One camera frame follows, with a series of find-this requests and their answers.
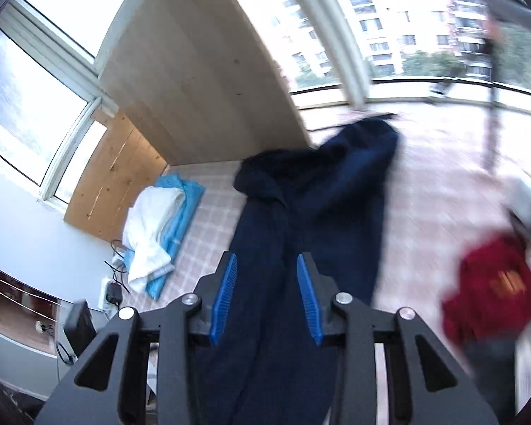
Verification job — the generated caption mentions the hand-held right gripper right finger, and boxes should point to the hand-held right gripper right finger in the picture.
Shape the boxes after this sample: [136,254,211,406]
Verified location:
[296,252,500,425]

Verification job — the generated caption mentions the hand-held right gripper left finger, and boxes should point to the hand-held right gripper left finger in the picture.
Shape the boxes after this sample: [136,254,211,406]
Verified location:
[34,252,239,425]

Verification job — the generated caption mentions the navy blue pants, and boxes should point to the navy blue pants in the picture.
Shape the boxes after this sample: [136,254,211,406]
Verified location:
[195,117,401,425]

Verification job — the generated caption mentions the white folded cloth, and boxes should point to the white folded cloth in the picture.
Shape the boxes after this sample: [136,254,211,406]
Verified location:
[123,186,187,294]

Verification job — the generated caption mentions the blue folded blanket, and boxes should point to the blue folded blanket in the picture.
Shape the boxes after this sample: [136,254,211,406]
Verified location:
[115,174,206,301]

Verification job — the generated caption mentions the white power strip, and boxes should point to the white power strip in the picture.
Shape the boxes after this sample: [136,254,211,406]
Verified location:
[98,277,125,311]

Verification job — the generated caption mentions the black box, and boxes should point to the black box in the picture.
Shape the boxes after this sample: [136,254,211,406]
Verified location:
[64,301,96,357]

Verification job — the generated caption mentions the pine wood panel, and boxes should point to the pine wood panel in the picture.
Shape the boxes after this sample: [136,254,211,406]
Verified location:
[64,108,169,243]

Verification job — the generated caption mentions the dark red garment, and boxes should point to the dark red garment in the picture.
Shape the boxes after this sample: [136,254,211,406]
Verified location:
[441,236,531,357]

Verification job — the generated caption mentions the light wooden board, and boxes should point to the light wooden board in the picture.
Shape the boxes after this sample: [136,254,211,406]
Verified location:
[95,0,310,166]

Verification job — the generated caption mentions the black tripod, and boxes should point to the black tripod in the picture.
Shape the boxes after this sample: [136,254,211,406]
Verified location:
[429,18,505,173]

